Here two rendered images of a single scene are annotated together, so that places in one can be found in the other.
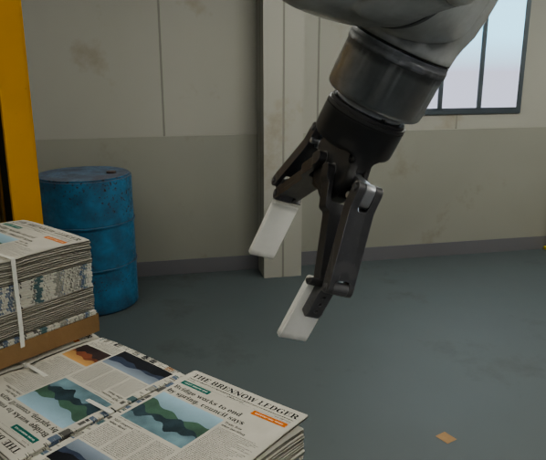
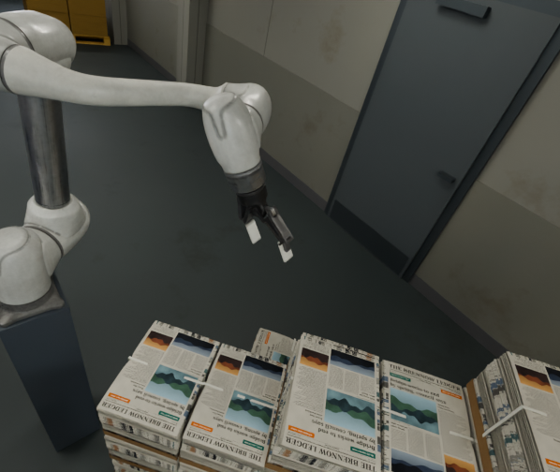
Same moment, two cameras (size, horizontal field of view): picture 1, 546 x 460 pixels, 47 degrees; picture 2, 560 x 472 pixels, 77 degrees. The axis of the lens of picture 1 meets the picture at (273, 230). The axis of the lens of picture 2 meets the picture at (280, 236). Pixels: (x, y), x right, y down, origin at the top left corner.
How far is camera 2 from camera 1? 1.35 m
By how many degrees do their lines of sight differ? 116
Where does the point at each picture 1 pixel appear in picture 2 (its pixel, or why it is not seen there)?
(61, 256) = (532, 454)
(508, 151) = not seen: outside the picture
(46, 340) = (485, 455)
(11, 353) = (479, 428)
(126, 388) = (399, 437)
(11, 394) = (441, 405)
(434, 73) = not seen: hidden behind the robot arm
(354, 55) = not seen: hidden behind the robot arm
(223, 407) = (331, 434)
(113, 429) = (366, 390)
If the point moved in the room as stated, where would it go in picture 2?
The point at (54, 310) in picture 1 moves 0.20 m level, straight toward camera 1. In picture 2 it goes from (502, 460) to (436, 404)
